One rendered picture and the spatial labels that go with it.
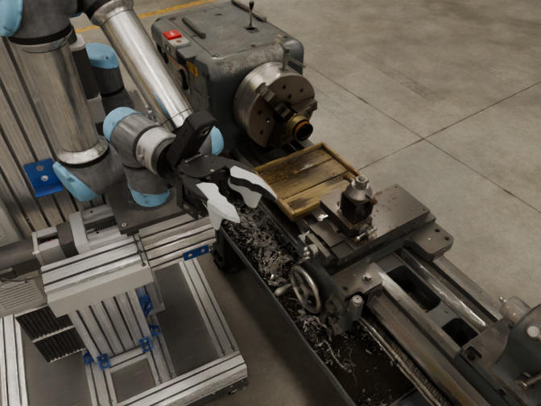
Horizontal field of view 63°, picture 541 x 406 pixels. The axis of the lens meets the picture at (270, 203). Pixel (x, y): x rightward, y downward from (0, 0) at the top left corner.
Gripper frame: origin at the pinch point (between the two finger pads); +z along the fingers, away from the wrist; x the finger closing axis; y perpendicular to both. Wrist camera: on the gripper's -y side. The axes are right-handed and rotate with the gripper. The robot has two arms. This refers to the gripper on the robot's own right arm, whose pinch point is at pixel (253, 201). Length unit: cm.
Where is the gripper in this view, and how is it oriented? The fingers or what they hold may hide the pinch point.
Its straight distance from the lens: 65.1
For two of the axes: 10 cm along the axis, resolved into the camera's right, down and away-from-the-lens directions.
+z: 7.4, 4.7, -4.9
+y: -0.9, 7.8, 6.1
